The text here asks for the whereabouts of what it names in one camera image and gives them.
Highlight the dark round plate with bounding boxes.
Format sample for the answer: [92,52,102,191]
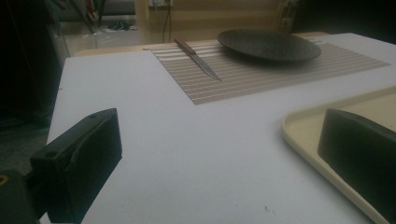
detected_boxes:
[217,28,322,63]

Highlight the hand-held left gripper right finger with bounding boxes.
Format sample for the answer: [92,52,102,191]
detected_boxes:
[317,107,396,224]

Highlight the black cable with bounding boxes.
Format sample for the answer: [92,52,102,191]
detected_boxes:
[162,2,173,44]

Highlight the wooden handled knife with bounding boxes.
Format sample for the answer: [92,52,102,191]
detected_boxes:
[173,37,223,82]

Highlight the cream plastic tray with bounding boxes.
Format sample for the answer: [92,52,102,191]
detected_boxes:
[281,85,396,224]

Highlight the striped woven placemat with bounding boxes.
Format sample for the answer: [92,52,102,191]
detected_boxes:
[142,36,391,106]

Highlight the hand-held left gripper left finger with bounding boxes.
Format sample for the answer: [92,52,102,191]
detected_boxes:
[29,107,123,224]

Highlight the white power strip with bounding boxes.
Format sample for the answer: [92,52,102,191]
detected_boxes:
[148,0,174,7]

